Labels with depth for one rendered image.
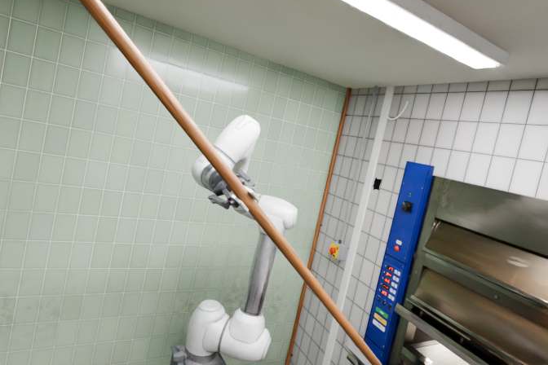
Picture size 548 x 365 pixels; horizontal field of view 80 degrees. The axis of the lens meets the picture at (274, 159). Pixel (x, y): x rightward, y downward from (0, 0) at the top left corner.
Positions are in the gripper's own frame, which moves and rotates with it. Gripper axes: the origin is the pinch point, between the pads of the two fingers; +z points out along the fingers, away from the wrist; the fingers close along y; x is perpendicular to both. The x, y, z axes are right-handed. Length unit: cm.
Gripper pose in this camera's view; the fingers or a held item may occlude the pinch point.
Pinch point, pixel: (245, 197)
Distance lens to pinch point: 83.0
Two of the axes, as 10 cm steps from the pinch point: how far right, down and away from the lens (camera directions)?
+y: -7.2, 6.4, -2.6
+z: 4.6, 1.6, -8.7
